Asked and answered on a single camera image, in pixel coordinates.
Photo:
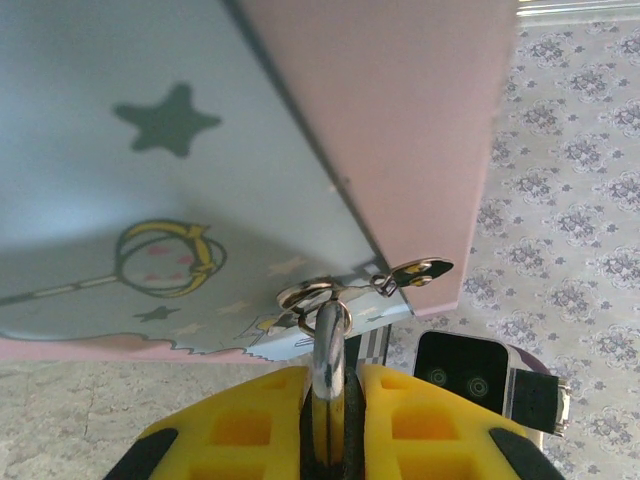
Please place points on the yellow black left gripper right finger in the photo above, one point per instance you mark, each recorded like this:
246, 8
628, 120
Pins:
440, 450

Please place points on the aluminium wall frame bar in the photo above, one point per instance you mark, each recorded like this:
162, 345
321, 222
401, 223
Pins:
575, 9

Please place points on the blue cartoon tin box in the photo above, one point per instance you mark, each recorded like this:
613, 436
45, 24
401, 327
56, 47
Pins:
150, 175

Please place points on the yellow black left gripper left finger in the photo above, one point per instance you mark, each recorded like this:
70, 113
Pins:
200, 450

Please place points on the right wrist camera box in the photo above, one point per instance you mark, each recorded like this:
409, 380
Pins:
460, 365

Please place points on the black and white chessboard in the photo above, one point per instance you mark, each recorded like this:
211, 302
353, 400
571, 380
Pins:
375, 345

